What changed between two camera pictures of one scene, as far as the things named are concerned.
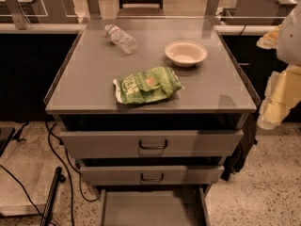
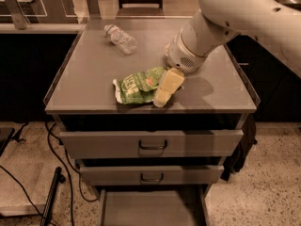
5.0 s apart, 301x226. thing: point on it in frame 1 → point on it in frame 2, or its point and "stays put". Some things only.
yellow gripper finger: (282, 93) → (171, 81)
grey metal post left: (21, 18) stays put
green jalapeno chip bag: (147, 85) stays put
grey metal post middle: (93, 2) stays put
